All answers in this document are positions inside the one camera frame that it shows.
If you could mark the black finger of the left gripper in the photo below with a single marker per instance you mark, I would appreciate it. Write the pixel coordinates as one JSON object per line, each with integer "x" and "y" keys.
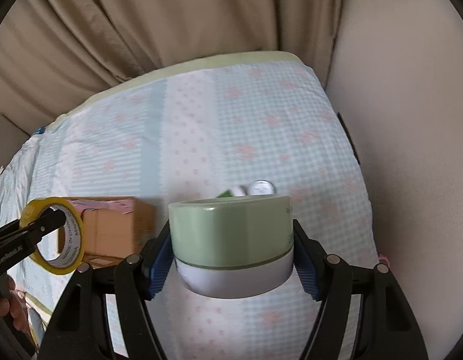
{"x": 16, "y": 239}

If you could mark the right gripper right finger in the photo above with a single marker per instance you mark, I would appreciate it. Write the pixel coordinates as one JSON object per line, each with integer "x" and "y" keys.
{"x": 386, "y": 325}

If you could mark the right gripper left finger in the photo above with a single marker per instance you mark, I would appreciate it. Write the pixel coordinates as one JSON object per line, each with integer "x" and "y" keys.
{"x": 79, "y": 326}

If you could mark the yellow tape roll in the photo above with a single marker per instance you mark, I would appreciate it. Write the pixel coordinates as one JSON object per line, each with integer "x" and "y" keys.
{"x": 65, "y": 249}

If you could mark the green and white jar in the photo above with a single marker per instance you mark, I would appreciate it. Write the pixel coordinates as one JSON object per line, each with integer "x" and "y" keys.
{"x": 233, "y": 247}

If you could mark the silver tin can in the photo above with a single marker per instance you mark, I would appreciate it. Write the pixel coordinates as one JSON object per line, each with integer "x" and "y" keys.
{"x": 260, "y": 187}

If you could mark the green and white bottle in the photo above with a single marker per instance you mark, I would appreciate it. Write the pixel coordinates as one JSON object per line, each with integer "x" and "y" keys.
{"x": 234, "y": 191}

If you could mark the person's left hand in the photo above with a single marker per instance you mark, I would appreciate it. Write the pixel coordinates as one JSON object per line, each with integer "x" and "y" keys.
{"x": 13, "y": 307}

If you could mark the cardboard box with pink flaps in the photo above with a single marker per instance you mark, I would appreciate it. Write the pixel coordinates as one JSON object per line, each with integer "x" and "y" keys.
{"x": 113, "y": 227}

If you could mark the beige curtain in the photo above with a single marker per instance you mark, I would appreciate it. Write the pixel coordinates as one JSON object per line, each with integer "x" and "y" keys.
{"x": 55, "y": 54}

